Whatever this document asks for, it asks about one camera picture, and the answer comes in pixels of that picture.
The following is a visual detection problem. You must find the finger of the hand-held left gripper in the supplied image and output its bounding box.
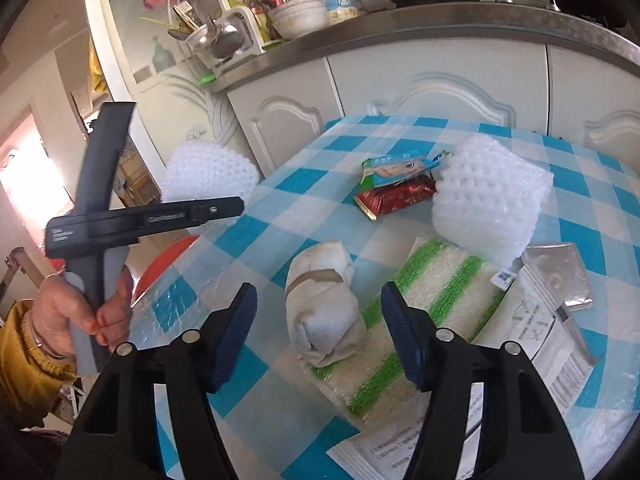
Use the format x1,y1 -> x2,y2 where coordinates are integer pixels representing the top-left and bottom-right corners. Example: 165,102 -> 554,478
190,196 -> 246,225

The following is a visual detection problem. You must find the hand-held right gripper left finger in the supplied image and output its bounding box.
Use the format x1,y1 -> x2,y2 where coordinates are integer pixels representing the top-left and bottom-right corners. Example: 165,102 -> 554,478
65,282 -> 258,480

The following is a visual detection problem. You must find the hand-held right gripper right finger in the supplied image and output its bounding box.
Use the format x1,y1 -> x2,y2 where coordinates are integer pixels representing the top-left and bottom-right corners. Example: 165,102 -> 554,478
381,280 -> 586,480

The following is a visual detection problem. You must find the white cloth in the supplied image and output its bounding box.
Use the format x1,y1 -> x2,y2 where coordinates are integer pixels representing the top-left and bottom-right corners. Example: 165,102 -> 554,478
285,241 -> 368,368

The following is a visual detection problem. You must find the red snack packet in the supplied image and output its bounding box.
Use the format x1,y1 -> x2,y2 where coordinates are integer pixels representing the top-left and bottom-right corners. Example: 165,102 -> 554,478
353,179 -> 437,221

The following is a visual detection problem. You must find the green snack packet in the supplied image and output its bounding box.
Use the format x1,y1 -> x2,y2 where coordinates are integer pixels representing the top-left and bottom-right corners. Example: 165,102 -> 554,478
361,152 -> 446,190

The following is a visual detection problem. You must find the person's left forearm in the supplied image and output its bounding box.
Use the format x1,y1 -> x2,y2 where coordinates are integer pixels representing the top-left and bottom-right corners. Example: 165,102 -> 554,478
0,300 -> 78,428

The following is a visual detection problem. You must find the person's left hand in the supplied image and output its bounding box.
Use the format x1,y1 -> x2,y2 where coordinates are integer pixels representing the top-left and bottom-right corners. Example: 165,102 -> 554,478
35,265 -> 133,361

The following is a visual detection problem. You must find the white foam net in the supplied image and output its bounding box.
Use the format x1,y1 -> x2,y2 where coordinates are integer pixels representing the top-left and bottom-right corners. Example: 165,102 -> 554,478
162,141 -> 261,206
431,136 -> 555,267

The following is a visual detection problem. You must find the green striped cloth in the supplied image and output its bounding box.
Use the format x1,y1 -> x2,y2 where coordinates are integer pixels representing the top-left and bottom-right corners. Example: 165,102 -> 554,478
300,234 -> 516,418

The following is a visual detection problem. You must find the red plastic basin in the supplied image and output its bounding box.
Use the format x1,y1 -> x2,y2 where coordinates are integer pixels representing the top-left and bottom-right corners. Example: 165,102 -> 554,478
131,234 -> 201,307

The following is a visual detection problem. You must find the blue white checked tablecloth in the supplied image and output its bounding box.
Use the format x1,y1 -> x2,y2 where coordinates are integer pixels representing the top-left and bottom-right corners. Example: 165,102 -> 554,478
132,114 -> 640,480

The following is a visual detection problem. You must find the yellow cloth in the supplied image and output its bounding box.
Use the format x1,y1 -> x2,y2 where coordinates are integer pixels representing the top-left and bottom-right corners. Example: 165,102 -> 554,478
89,35 -> 109,96

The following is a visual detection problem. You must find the white paper sachet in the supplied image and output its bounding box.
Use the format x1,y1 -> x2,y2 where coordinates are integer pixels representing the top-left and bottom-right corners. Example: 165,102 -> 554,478
327,422 -> 483,480

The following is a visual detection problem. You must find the white printed packet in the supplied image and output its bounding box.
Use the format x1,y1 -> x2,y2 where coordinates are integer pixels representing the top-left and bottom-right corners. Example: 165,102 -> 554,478
517,260 -> 598,411

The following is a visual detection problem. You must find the floral glass sliding door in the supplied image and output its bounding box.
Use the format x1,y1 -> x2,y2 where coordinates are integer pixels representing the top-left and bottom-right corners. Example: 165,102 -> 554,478
82,0 -> 266,196

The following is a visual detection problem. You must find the utensil holder with spoons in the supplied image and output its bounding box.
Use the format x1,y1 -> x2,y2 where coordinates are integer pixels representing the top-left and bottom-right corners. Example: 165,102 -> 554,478
167,2 -> 243,68

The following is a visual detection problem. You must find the silver foil packet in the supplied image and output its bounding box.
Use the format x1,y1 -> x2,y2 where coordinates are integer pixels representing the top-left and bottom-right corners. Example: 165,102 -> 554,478
522,242 -> 595,313

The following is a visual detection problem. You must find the white bowl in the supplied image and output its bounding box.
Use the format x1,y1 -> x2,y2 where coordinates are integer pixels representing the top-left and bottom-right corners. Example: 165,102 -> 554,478
270,0 -> 329,41

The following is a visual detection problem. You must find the white kitchen cabinet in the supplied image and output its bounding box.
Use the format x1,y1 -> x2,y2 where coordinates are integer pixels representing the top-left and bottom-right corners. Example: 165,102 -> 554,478
210,2 -> 640,181

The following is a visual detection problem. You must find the blue cartoon container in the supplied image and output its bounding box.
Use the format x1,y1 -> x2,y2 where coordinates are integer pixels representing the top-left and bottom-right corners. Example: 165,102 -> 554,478
320,0 -> 362,23

